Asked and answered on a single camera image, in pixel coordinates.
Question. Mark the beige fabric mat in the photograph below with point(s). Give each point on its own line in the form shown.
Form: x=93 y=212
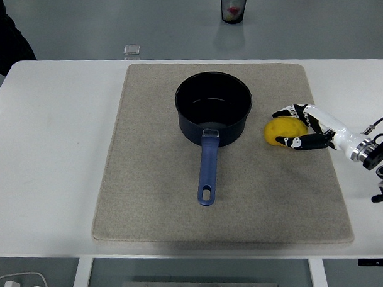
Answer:
x=168 y=194

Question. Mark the black table control panel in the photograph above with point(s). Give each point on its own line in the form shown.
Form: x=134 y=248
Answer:
x=376 y=262

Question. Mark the white table leg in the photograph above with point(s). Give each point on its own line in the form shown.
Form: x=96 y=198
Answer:
x=319 y=276
x=81 y=279

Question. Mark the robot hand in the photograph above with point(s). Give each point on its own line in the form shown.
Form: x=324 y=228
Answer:
x=339 y=133

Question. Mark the small clear square box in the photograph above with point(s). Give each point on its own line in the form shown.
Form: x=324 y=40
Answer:
x=132 y=49

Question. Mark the black cup with clear lid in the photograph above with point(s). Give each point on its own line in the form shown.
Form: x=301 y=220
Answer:
x=234 y=9

